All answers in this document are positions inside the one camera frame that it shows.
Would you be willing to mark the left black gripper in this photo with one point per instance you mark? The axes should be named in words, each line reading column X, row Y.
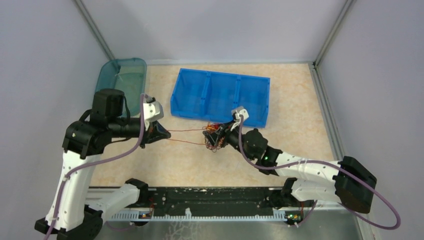
column 156, row 132

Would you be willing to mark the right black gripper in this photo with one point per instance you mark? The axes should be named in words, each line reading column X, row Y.
column 224, row 130

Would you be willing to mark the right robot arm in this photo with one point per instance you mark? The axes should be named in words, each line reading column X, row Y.
column 345, row 181

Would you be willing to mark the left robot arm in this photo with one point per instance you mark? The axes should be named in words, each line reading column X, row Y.
column 70, row 216

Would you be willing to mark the blue three-compartment bin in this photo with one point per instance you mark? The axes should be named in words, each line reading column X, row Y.
column 211, row 96

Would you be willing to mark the teal translucent plastic tray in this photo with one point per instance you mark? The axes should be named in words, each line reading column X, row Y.
column 127, row 75

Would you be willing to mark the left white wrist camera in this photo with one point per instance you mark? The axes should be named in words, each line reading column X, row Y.
column 152, row 109

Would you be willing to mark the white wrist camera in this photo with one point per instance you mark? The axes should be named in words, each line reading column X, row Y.
column 152, row 109
column 238, row 113

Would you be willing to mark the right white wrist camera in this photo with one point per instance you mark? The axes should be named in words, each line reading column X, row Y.
column 238, row 113

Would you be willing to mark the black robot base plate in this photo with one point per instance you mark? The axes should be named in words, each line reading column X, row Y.
column 215, row 202

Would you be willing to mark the aluminium frame rail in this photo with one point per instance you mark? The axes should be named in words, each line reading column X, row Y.
column 198, row 217

